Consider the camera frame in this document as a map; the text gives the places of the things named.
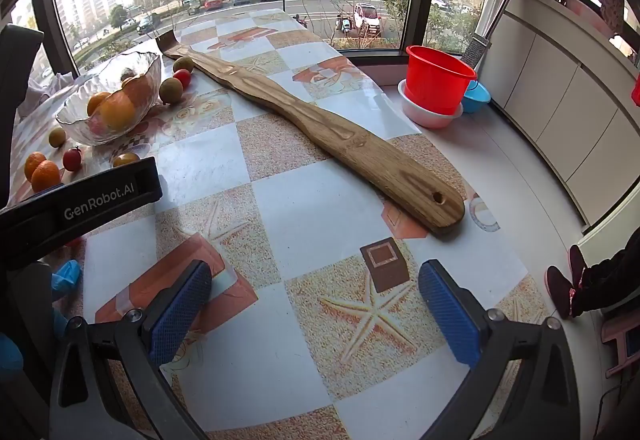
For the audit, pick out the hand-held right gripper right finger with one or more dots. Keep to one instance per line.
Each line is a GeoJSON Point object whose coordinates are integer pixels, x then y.
{"type": "Point", "coordinates": [447, 315]}

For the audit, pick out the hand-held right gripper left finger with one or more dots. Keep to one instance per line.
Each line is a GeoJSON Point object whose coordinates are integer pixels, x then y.
{"type": "Point", "coordinates": [182, 310]}

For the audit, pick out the red cherry tomato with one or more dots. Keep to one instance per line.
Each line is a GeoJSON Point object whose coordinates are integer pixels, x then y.
{"type": "Point", "coordinates": [72, 158]}
{"type": "Point", "coordinates": [182, 78]}

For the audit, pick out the yellow-orange round fruit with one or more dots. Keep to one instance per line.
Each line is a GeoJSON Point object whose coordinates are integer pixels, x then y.
{"type": "Point", "coordinates": [118, 112]}

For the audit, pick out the brown-green round fruit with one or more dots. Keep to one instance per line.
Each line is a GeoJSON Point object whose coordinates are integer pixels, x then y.
{"type": "Point", "coordinates": [183, 63]}
{"type": "Point", "coordinates": [171, 89]}
{"type": "Point", "coordinates": [126, 158]}
{"type": "Point", "coordinates": [56, 136]}

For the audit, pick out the clear glass bowl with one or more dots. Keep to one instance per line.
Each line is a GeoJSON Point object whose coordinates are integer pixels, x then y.
{"type": "Point", "coordinates": [146, 64]}

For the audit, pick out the person's left hand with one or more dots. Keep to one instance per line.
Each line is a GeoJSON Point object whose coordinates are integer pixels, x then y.
{"type": "Point", "coordinates": [66, 277]}

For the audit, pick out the orange tangerine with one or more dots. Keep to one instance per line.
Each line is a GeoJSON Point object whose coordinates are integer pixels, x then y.
{"type": "Point", "coordinates": [46, 174]}
{"type": "Point", "coordinates": [33, 163]}

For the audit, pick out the orange round fruit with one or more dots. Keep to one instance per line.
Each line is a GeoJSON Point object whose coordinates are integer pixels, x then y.
{"type": "Point", "coordinates": [138, 87]}
{"type": "Point", "coordinates": [96, 102]}

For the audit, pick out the maroon shoe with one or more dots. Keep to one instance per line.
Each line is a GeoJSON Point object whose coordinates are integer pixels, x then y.
{"type": "Point", "coordinates": [577, 262]}
{"type": "Point", "coordinates": [557, 289]}

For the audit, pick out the person's dark trouser legs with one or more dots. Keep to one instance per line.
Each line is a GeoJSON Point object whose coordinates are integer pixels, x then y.
{"type": "Point", "coordinates": [610, 275]}

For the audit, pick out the pink plastic stool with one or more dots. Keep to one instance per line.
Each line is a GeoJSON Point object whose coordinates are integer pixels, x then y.
{"type": "Point", "coordinates": [617, 335]}

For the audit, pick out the white plastic basin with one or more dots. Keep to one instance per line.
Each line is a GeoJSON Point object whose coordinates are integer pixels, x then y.
{"type": "Point", "coordinates": [425, 118]}

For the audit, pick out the blue plastic basin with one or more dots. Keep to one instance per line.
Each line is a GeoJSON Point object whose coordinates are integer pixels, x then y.
{"type": "Point", "coordinates": [477, 99]}

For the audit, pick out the long wooden board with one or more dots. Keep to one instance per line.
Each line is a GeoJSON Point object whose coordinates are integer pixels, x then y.
{"type": "Point", "coordinates": [300, 114]}

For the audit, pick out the red plastic bucket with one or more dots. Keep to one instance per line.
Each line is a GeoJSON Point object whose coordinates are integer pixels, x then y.
{"type": "Point", "coordinates": [437, 79]}

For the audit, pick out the white cabinet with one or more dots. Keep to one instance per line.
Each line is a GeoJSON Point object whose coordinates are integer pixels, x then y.
{"type": "Point", "coordinates": [550, 84]}

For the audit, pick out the white parked car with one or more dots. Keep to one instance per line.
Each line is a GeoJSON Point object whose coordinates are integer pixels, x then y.
{"type": "Point", "coordinates": [367, 17]}

